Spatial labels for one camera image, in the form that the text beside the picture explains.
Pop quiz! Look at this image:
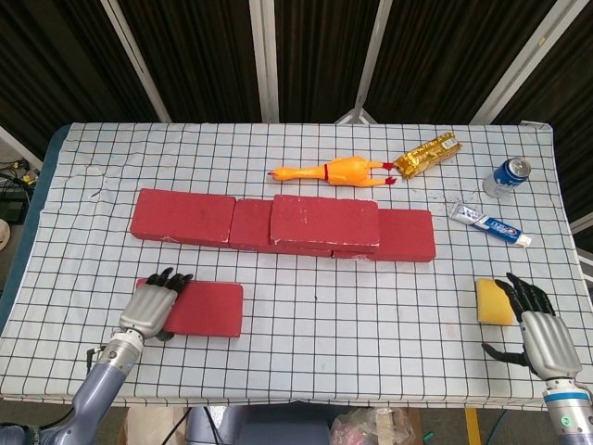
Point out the red brick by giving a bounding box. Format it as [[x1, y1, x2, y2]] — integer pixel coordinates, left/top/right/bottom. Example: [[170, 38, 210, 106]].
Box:
[[129, 187, 237, 247], [228, 197, 334, 259], [135, 277, 245, 338], [270, 194, 381, 249], [331, 209, 436, 264]]

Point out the clear plastic bag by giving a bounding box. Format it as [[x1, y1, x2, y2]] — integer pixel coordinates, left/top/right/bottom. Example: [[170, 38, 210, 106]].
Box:
[[331, 407, 417, 445]]

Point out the yellow table leg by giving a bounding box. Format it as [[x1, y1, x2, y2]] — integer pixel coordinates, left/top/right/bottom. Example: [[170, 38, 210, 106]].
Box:
[[465, 408, 481, 445]]

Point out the dark brown curtain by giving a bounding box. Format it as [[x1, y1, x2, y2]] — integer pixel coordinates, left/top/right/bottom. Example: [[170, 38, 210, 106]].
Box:
[[0, 0, 593, 223]]

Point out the yellow sponge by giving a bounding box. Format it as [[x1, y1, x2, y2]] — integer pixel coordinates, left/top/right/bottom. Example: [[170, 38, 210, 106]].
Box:
[[475, 277, 515, 327]]

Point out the white black checkered tablecloth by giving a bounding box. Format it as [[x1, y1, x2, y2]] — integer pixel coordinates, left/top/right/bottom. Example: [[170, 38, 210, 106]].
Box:
[[0, 121, 593, 412]]

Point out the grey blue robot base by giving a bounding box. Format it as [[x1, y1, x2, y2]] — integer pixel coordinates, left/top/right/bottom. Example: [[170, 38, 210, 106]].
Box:
[[184, 405, 334, 445]]

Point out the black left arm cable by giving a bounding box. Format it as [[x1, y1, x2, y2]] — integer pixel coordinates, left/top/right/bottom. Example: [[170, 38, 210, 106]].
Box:
[[85, 345, 112, 370]]

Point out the white blue toothpaste tube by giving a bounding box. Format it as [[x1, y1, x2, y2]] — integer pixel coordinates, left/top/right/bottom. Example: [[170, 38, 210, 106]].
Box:
[[447, 202, 533, 248]]

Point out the white metal frame post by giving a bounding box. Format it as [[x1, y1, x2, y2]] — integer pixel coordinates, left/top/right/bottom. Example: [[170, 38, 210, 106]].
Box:
[[0, 124, 45, 171], [333, 0, 395, 125], [100, 0, 172, 122], [467, 0, 557, 125], [248, 0, 282, 122]]

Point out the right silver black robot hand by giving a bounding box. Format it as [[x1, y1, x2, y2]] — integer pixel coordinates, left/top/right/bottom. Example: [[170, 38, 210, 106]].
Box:
[[481, 272, 584, 382]]

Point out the blue soda can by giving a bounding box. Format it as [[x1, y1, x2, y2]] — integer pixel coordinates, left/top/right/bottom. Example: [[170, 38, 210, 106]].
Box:
[[482, 157, 532, 199]]

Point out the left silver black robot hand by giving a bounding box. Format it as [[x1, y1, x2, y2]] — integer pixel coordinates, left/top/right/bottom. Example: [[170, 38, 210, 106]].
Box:
[[110, 267, 195, 343]]

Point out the yellow rubber chicken toy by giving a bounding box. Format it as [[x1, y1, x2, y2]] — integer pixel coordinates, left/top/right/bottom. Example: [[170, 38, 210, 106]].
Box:
[[267, 155, 398, 188]]

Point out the gold foil snack packet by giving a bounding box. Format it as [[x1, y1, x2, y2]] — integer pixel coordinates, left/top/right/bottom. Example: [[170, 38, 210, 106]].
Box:
[[393, 132, 463, 181]]

